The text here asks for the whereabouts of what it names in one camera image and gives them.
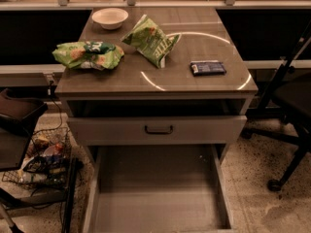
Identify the white ceramic bowl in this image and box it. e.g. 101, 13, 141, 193
91, 8, 128, 30

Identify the grey drawer cabinet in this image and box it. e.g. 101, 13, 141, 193
54, 6, 259, 163

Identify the black office chair right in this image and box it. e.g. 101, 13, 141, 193
241, 22, 311, 192

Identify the dark blue snack bar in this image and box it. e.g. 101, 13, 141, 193
190, 60, 226, 76

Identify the upright green chip bag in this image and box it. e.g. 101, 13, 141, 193
121, 15, 181, 69

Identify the grey drawer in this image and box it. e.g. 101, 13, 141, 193
67, 116, 247, 146
83, 145, 236, 233

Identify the crumpled green chip bag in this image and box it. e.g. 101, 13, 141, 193
52, 41, 124, 71

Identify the wire basket with items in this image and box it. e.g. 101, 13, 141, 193
2, 127, 71, 189

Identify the black chair left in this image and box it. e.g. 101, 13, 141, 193
0, 87, 49, 233

